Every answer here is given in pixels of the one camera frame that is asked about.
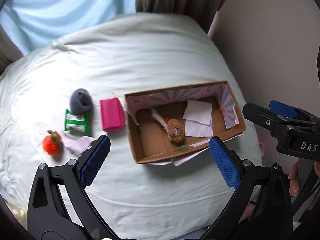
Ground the grey microfibre cloth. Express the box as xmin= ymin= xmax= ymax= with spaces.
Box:
xmin=60 ymin=131 xmax=95 ymax=157

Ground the pale green bed sheet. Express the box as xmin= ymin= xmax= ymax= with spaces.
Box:
xmin=1 ymin=13 xmax=262 ymax=239

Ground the light blue hanging sheet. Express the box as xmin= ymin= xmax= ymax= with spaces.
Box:
xmin=1 ymin=0 xmax=135 ymax=55

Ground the brown plush toy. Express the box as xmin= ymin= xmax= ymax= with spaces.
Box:
xmin=151 ymin=109 xmax=185 ymax=143

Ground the patterned cardboard box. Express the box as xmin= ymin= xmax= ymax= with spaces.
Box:
xmin=125 ymin=81 xmax=246 ymax=164

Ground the white paper napkin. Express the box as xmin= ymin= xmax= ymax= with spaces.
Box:
xmin=183 ymin=100 xmax=213 ymax=138

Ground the pink zip pouch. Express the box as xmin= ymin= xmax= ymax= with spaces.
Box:
xmin=100 ymin=98 xmax=125 ymax=132

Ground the orange green plush toy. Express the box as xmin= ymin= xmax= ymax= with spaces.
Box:
xmin=42 ymin=130 xmax=63 ymax=155

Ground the person's right hand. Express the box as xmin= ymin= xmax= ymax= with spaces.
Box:
xmin=288 ymin=162 xmax=299 ymax=197

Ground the brown left curtain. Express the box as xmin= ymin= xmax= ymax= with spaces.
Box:
xmin=0 ymin=27 xmax=23 ymax=74

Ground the green wet wipes pack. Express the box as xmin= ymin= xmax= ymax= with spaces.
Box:
xmin=64 ymin=109 xmax=92 ymax=135

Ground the grey fuzzy sock ball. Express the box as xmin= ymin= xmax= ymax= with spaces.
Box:
xmin=69 ymin=88 xmax=93 ymax=115

